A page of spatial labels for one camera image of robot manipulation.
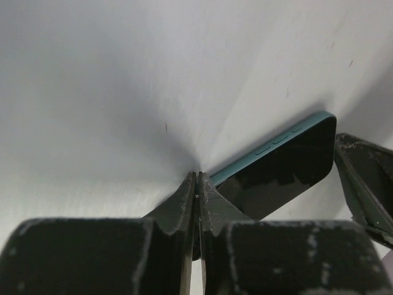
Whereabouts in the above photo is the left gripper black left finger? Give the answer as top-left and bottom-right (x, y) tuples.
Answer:
(1, 173), (196, 294)

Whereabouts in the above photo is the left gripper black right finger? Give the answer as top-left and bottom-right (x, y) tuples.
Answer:
(198, 173), (392, 294)

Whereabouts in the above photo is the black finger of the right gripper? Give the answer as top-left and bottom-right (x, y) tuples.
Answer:
(334, 133), (392, 249)

